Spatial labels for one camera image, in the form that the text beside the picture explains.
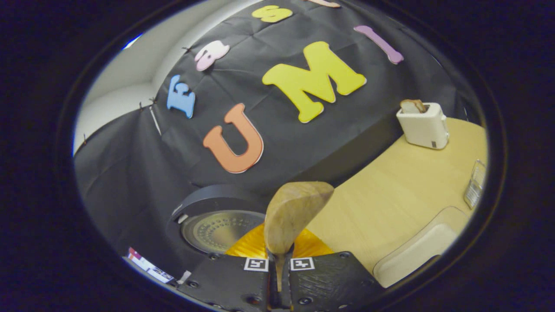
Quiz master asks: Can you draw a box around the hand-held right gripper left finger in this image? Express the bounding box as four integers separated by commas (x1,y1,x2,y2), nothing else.
178,223,278,312

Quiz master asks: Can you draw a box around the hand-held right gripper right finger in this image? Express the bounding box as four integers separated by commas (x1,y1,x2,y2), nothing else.
280,228,384,312

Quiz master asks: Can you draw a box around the black rice cooker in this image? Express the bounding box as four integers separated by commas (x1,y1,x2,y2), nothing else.
166,184,271,278

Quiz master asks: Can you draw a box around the wooden spoon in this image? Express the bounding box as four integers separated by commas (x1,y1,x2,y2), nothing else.
264,181,335,295

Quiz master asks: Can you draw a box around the wire chopstick holder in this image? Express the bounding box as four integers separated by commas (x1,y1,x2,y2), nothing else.
463,159,487,210

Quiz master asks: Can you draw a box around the computer monitor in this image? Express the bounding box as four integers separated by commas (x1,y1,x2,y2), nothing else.
127,247,174,284

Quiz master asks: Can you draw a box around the black backdrop cloth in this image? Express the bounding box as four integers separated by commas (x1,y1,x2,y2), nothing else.
74,0,473,278

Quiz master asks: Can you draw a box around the white toaster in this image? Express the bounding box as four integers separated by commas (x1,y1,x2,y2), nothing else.
396,102,450,150

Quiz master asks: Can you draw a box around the bread slice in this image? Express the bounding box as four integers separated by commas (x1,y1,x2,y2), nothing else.
400,99,429,114

